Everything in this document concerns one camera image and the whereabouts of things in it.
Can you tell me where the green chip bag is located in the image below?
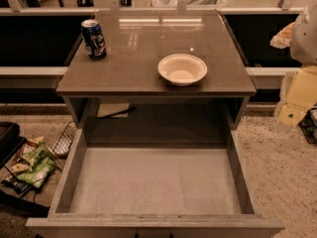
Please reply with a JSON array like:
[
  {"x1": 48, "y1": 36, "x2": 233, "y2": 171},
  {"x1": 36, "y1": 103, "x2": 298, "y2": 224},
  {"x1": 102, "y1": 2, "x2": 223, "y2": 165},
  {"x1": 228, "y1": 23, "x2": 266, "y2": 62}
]
[{"x1": 17, "y1": 144, "x2": 54, "y2": 188}]

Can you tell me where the black wire basket right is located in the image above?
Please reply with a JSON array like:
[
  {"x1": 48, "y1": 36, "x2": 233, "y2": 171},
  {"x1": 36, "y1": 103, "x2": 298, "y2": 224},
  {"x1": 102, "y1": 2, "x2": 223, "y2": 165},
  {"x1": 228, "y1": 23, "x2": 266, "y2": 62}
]
[{"x1": 299, "y1": 105, "x2": 317, "y2": 145}]

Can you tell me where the black wire basket left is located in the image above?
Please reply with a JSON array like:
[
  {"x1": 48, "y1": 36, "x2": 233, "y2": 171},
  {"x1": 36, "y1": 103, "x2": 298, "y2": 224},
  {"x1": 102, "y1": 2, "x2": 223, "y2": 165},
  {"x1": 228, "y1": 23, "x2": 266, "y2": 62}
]
[{"x1": 53, "y1": 122, "x2": 76, "y2": 171}]

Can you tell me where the dark snack packet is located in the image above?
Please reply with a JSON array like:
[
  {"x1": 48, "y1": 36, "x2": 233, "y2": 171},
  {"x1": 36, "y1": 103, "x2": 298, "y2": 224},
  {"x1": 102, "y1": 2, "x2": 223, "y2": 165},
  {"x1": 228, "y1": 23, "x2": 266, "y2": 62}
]
[{"x1": 1, "y1": 176, "x2": 32, "y2": 196}]

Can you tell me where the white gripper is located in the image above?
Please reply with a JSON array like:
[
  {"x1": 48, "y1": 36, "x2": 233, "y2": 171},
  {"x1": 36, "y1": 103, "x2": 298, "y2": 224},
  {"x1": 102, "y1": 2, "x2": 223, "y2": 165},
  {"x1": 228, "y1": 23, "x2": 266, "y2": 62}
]
[{"x1": 269, "y1": 23, "x2": 317, "y2": 127}]

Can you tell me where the blue pepsi can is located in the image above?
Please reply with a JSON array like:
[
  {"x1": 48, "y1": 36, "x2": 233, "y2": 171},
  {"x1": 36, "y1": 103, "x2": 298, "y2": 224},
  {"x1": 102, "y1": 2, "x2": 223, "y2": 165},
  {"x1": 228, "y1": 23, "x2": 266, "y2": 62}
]
[{"x1": 81, "y1": 19, "x2": 107, "y2": 59}]

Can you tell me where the grey cabinet with glossy top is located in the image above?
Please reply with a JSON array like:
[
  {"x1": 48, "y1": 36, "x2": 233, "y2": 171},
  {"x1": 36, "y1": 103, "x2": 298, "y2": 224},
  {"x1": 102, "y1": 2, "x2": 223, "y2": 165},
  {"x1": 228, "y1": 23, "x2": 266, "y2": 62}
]
[{"x1": 56, "y1": 9, "x2": 256, "y2": 121}]

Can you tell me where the white plastic bowl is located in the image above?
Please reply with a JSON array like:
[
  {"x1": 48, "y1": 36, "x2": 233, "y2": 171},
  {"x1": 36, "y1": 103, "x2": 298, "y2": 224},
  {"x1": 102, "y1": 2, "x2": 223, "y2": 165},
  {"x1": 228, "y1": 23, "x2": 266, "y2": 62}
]
[{"x1": 158, "y1": 54, "x2": 208, "y2": 86}]

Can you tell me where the open grey top drawer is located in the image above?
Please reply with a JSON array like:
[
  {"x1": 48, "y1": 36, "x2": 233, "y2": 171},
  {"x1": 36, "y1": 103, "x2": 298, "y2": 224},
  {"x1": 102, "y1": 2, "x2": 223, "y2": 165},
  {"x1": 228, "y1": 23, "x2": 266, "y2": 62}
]
[{"x1": 27, "y1": 132, "x2": 284, "y2": 238}]

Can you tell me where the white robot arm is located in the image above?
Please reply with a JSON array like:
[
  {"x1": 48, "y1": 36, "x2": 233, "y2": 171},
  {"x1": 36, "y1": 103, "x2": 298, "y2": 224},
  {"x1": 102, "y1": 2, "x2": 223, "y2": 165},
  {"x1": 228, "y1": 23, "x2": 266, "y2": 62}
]
[{"x1": 269, "y1": 0, "x2": 317, "y2": 127}]

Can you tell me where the black wire basket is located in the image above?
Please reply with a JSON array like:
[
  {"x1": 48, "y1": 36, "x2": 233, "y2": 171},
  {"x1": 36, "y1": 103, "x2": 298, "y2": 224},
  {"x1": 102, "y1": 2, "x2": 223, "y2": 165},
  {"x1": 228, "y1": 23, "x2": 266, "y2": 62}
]
[
  {"x1": 53, "y1": 122, "x2": 76, "y2": 171},
  {"x1": 299, "y1": 105, "x2": 317, "y2": 145}
]

